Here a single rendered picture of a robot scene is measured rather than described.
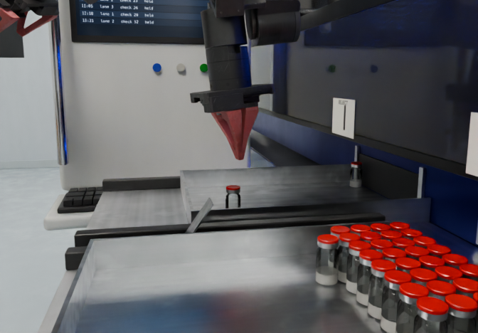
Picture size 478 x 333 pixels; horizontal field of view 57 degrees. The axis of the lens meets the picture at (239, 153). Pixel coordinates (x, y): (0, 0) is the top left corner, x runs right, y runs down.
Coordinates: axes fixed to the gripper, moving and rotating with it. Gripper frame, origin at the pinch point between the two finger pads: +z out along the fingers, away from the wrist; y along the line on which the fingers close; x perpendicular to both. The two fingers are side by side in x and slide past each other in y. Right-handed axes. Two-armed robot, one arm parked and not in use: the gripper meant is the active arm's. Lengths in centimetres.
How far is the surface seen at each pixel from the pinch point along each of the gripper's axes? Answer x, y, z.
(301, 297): -23.1, -4.9, 9.7
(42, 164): 532, -47, 76
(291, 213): -6.5, 4.0, 8.0
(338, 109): 4.7, 20.6, -3.1
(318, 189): 10.5, 19.0, 11.6
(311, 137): 37, 35, 7
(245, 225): -7.1, -3.1, 7.8
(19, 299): 177, -55, 88
